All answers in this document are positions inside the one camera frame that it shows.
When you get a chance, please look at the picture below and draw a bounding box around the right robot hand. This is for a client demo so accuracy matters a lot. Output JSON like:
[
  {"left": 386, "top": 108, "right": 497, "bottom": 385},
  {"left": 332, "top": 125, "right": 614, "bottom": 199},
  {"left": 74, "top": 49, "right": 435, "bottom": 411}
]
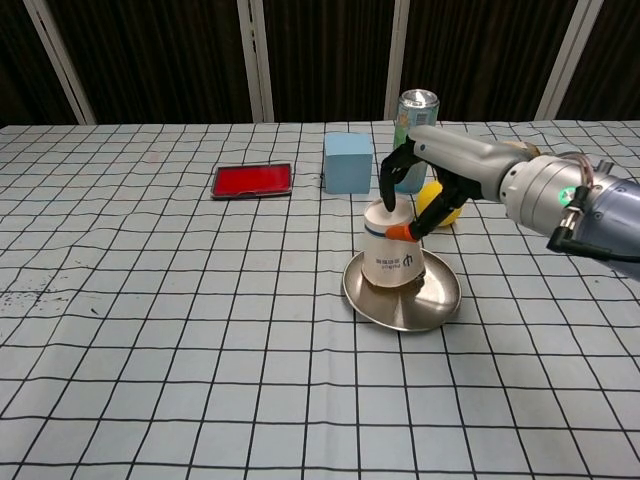
[{"left": 378, "top": 124, "right": 521, "bottom": 244}]

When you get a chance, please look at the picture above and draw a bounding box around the white paper cup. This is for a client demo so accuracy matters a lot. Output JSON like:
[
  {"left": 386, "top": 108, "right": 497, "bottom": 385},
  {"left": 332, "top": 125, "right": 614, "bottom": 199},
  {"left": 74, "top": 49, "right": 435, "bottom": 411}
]
[{"left": 360, "top": 198, "right": 426, "bottom": 290}]

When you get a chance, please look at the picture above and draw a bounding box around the metal plate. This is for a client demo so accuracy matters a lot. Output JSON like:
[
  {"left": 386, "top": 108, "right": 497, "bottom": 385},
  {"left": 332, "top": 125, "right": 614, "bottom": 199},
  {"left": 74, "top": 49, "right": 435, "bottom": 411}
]
[{"left": 341, "top": 248, "right": 463, "bottom": 333}]

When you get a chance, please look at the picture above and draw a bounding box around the yellow ball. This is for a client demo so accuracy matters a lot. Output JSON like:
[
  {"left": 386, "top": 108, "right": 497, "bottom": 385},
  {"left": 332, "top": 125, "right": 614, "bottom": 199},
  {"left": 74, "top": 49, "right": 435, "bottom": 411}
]
[{"left": 416, "top": 180, "right": 464, "bottom": 229}]

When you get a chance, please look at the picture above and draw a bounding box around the green drink can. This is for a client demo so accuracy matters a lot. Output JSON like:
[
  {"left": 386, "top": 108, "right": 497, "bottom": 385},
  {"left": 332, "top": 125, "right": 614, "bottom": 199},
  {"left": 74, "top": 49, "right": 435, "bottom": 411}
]
[{"left": 393, "top": 89, "right": 441, "bottom": 195}]

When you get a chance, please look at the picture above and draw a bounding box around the light blue cube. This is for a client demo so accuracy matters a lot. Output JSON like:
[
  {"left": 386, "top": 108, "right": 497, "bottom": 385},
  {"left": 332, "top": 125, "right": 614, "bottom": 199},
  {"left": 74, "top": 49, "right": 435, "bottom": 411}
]
[{"left": 323, "top": 131, "right": 374, "bottom": 195}]

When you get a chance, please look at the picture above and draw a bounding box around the red ink pad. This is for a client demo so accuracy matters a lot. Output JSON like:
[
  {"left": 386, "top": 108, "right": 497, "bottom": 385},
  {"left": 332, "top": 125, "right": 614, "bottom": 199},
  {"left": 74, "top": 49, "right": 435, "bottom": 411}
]
[{"left": 210, "top": 162, "right": 294, "bottom": 201}]

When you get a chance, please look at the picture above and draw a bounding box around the white aluminium frame post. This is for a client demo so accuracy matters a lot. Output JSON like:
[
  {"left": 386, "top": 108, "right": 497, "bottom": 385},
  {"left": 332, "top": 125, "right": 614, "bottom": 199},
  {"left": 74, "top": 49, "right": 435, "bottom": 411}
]
[
  {"left": 533, "top": 0, "right": 592, "bottom": 121},
  {"left": 237, "top": 0, "right": 275, "bottom": 123},
  {"left": 383, "top": 0, "right": 412, "bottom": 121},
  {"left": 22, "top": 0, "right": 97, "bottom": 126}
]

